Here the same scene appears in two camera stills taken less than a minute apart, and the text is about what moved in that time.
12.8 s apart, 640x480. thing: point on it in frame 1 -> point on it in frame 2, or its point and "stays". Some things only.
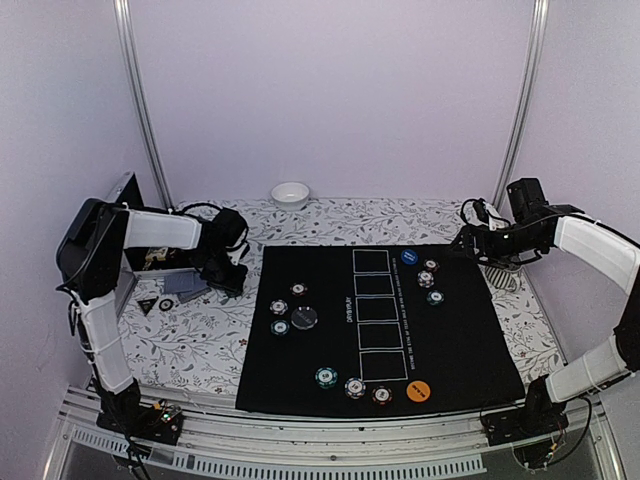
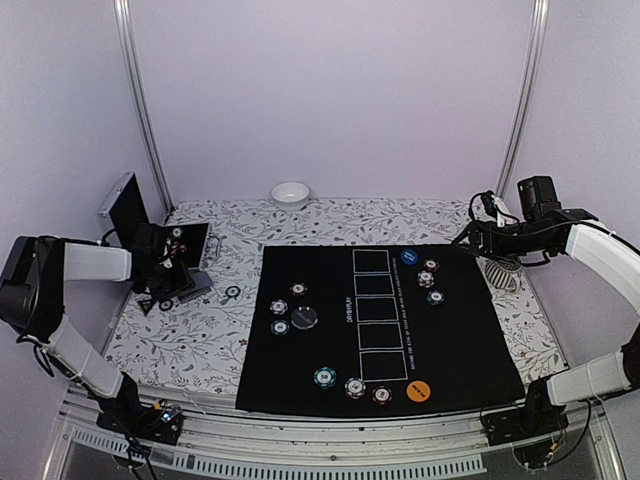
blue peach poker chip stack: (355, 388) stays
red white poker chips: (298, 288) stays
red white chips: (431, 266) stays
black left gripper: (234, 285) -> (184, 282)
